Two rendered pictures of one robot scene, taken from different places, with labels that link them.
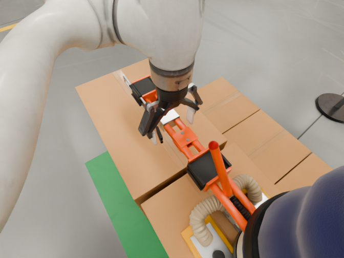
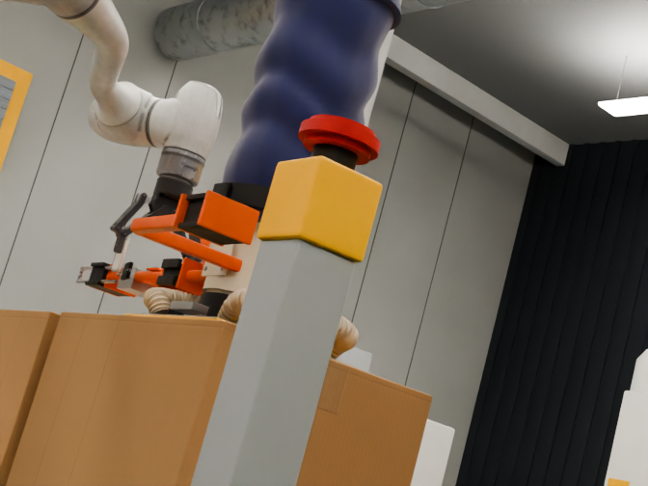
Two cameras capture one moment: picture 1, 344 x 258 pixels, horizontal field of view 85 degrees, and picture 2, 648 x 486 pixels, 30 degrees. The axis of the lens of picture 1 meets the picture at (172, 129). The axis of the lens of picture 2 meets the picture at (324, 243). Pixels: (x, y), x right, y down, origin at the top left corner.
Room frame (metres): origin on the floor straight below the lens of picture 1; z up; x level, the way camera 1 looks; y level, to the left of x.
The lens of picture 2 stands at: (-2.06, -0.39, 0.73)
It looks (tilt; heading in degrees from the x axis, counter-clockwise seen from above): 12 degrees up; 2
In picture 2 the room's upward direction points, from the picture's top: 15 degrees clockwise
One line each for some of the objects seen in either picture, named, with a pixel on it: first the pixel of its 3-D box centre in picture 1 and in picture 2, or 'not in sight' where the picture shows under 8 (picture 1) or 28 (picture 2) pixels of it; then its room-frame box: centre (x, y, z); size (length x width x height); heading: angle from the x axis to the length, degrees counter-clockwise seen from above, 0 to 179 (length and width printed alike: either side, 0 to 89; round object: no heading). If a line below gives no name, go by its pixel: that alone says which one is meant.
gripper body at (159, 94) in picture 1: (171, 93); (169, 202); (0.32, 0.00, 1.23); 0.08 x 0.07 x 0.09; 124
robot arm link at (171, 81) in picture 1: (171, 68); (179, 169); (0.32, 0.00, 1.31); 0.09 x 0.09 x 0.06
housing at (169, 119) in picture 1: (166, 116); (139, 283); (0.37, 0.02, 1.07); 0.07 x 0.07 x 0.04; 34
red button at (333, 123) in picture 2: not in sight; (337, 149); (-1.08, -0.35, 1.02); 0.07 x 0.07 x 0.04
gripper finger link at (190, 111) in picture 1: (190, 114); not in sight; (0.36, -0.06, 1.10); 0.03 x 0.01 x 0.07; 34
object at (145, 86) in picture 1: (147, 90); (115, 281); (0.49, 0.09, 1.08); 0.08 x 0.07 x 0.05; 34
